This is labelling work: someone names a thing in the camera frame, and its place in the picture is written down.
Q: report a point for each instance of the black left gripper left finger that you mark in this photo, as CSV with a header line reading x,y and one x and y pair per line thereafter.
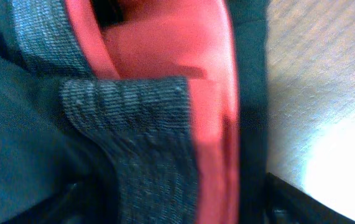
x,y
81,202

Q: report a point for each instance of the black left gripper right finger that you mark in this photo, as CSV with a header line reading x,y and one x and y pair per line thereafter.
x,y
288,205

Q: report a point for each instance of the black leggings with red waistband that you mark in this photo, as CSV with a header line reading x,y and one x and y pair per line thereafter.
x,y
161,104

